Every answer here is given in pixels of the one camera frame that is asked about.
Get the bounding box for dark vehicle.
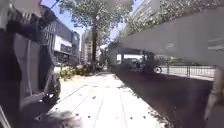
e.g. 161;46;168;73
120;57;144;72

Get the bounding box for pale tall building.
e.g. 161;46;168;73
121;0;162;34

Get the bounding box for dark glass-fronted building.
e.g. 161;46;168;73
42;18;82;66

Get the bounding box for tall street tree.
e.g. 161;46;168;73
59;0;135;73

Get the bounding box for green plants on overpass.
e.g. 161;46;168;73
126;0;224;32

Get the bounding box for pale paved pavement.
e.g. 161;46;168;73
46;71;168;128

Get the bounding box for green bushes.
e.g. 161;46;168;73
55;63;103;82

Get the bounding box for metal fence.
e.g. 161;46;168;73
159;63;217;81

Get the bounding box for dark low wall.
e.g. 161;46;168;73
111;64;215;128

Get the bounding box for grey concrete overpass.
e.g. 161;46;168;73
107;6;224;68

